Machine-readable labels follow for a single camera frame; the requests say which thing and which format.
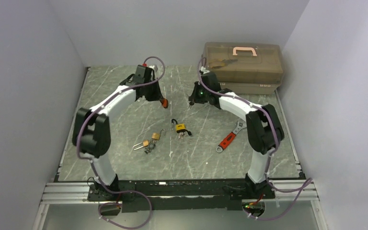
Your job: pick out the orange padlock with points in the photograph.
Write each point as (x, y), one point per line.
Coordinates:
(165, 103)

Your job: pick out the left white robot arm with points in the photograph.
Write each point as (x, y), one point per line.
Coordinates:
(92, 136)

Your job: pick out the black keys bunch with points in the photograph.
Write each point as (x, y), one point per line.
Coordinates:
(149, 148)

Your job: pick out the small brass padlock open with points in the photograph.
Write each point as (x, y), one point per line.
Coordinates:
(157, 135)

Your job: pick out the pink toolbox handle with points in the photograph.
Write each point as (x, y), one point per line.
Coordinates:
(238, 49)

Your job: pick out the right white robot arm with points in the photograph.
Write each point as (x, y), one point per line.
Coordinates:
(264, 129)

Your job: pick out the brown translucent toolbox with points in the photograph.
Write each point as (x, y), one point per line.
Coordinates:
(243, 73)

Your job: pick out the yellow padlock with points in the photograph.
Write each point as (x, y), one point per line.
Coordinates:
(181, 129)

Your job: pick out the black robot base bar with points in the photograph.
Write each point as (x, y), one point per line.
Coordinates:
(141, 195)

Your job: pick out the red handled adjustable wrench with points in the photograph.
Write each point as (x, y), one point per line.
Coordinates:
(230, 137)

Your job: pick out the aluminium frame rail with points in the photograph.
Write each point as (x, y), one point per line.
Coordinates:
(77, 193)

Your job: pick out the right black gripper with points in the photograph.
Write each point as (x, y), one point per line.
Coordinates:
(194, 98)

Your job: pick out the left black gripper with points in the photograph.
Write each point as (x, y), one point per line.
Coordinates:
(158, 95)

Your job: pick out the brass padlock long shackle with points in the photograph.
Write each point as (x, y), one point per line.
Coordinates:
(140, 145)

